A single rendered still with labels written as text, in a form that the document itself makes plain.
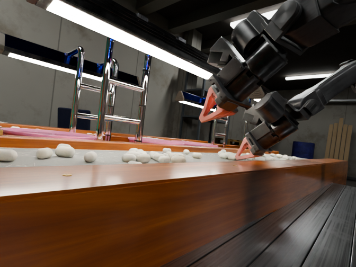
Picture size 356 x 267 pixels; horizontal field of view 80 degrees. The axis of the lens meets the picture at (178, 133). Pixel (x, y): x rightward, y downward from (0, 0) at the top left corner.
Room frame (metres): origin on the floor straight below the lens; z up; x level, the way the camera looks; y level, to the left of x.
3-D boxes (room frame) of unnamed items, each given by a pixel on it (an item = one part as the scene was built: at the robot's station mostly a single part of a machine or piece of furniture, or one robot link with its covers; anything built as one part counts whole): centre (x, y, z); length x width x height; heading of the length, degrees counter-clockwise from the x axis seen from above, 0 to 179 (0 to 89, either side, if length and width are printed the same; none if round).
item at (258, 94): (1.30, -0.59, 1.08); 0.62 x 0.08 x 0.07; 135
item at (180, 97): (1.70, -0.20, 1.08); 0.62 x 0.08 x 0.07; 135
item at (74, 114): (0.96, 0.42, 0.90); 0.20 x 0.19 x 0.45; 135
